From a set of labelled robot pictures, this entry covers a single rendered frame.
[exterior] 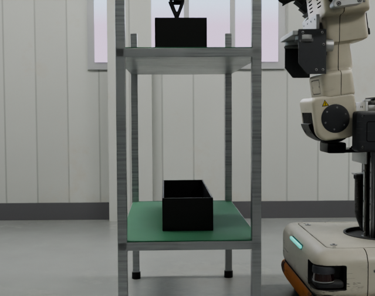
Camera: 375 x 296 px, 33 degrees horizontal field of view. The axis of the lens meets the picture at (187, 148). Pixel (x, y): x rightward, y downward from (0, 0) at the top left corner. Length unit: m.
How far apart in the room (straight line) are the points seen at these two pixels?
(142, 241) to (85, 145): 2.55
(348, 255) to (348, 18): 0.86
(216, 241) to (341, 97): 0.74
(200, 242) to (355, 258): 0.56
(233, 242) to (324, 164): 2.64
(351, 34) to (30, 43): 2.70
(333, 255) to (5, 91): 2.97
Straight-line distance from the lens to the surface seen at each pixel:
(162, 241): 2.00
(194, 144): 4.45
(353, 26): 2.43
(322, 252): 2.23
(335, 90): 2.36
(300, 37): 2.32
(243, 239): 2.01
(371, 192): 2.48
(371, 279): 2.26
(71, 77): 4.51
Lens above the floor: 0.75
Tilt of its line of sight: 3 degrees down
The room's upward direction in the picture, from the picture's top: straight up
